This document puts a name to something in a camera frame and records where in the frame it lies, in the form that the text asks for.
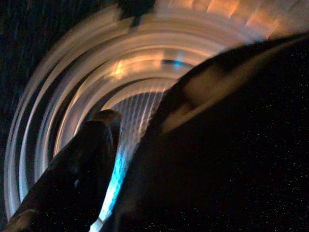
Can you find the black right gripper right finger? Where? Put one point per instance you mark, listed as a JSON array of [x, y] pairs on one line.
[[200, 89]]

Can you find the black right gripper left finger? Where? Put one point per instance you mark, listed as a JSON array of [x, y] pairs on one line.
[[72, 169]]

